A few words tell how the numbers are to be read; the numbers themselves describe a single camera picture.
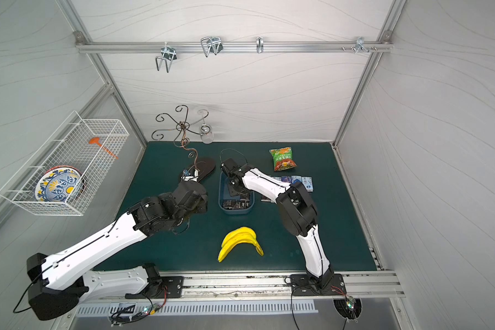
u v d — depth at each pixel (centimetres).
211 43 77
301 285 74
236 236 81
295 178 102
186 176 62
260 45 78
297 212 56
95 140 79
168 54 78
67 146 70
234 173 70
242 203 91
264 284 75
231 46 78
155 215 46
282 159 108
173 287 73
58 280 38
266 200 96
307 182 101
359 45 77
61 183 62
